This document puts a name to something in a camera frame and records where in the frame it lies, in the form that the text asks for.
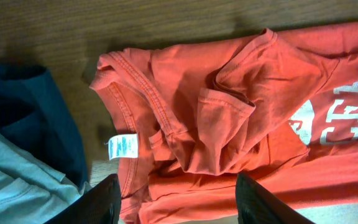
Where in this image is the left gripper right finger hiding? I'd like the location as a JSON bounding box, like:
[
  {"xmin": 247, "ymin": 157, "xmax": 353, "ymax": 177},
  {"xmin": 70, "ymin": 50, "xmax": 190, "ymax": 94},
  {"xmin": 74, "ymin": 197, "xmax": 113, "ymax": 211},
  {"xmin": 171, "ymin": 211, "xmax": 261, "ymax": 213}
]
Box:
[{"xmin": 235, "ymin": 172, "xmax": 313, "ymax": 224}]

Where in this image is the orange soccer t-shirt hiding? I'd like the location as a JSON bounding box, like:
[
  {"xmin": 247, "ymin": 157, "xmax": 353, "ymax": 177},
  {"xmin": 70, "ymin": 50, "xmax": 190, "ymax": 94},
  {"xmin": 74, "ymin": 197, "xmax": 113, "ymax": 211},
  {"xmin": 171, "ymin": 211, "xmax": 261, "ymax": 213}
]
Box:
[{"xmin": 91, "ymin": 22, "xmax": 358, "ymax": 223}]

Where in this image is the folded grey shirt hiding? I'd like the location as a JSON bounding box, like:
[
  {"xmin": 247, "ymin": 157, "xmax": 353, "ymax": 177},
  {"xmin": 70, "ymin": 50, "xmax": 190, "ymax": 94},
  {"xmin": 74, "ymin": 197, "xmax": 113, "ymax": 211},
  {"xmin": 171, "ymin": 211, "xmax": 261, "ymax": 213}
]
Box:
[{"xmin": 0, "ymin": 134, "xmax": 91, "ymax": 223}]

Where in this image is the folded navy garment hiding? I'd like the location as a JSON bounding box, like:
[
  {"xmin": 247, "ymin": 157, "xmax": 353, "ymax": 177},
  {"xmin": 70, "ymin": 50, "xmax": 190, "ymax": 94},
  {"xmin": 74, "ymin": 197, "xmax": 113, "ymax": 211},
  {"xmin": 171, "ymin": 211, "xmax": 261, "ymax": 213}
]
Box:
[{"xmin": 0, "ymin": 64, "xmax": 88, "ymax": 186}]

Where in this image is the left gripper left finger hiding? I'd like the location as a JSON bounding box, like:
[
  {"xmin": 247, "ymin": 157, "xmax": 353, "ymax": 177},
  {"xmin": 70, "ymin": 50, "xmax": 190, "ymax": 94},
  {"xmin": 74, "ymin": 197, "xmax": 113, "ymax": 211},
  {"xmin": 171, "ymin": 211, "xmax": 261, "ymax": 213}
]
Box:
[{"xmin": 45, "ymin": 174, "xmax": 121, "ymax": 224}]

